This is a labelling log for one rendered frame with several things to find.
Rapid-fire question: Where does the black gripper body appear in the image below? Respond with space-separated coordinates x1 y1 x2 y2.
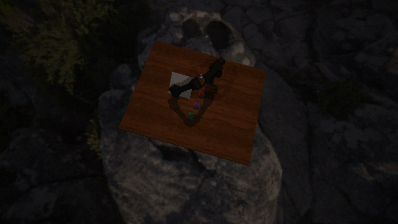
206 75 214 84

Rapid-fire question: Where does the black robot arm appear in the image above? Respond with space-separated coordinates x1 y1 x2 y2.
169 58 225 97

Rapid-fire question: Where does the red push button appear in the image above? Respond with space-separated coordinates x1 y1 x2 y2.
198 90 205 97

